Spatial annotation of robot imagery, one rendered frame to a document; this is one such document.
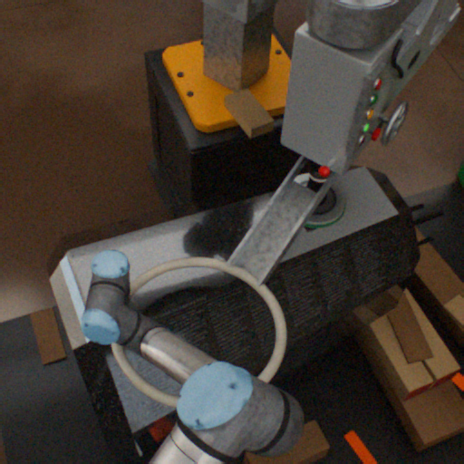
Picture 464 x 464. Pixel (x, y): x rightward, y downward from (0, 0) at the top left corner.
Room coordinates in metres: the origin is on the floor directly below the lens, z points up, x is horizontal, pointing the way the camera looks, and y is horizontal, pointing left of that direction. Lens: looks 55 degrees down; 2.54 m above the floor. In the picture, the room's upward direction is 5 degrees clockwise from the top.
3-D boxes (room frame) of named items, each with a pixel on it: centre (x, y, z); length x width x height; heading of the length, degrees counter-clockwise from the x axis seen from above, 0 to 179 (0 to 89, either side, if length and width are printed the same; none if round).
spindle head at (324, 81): (1.45, -0.28, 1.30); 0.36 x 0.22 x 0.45; 149
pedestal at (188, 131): (2.03, 0.07, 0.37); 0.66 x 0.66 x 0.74; 26
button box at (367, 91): (1.26, -0.30, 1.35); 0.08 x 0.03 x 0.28; 149
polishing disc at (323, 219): (1.38, -0.24, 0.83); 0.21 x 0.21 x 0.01
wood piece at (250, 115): (1.78, 0.01, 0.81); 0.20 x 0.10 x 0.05; 34
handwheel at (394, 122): (1.42, -0.40, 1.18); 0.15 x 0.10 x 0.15; 149
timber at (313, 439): (0.74, -0.24, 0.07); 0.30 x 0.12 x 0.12; 119
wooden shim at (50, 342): (1.17, 0.78, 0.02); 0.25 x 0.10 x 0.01; 26
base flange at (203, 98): (2.03, 0.07, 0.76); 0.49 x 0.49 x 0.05; 26
